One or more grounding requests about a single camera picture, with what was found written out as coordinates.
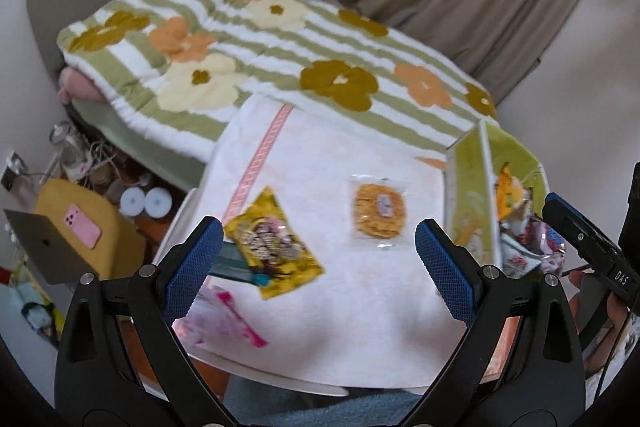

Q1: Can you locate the yellow chocolate snack packet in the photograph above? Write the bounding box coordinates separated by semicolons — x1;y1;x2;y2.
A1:
224;187;324;300

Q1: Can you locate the orange chip bag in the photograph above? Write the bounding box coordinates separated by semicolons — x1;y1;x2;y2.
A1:
495;162;529;221

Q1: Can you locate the round cracker packet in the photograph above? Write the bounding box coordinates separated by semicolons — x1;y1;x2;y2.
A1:
349;174;408;249

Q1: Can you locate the right hand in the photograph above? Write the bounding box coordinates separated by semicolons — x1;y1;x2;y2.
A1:
566;267;634;375

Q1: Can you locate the magenta white snack bag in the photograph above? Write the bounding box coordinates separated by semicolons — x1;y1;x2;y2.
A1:
172;286;268;349

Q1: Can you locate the yellow cushion stool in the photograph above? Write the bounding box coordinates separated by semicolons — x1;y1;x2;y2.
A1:
35;179;145;280

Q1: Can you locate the red white snack packet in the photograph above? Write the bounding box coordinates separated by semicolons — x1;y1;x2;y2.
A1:
499;215;565;280

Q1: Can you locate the pink pillow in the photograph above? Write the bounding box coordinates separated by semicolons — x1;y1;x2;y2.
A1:
58;66;106;104

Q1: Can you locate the floral striped blanket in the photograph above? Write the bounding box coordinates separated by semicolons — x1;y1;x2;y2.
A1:
56;0;497;162

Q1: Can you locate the white pink tablecloth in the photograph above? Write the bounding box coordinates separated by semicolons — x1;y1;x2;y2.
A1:
186;95;464;393

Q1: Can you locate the green cardboard box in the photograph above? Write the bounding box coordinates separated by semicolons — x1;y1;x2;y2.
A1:
444;118;549;268

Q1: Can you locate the grey laptop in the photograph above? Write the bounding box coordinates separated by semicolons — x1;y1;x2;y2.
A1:
3;209;94;285

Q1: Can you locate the pink phone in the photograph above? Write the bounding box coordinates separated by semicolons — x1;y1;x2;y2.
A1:
64;204;102;249

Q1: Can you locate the dark green snack packet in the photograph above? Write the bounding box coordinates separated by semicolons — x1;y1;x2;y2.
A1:
208;242;270;287

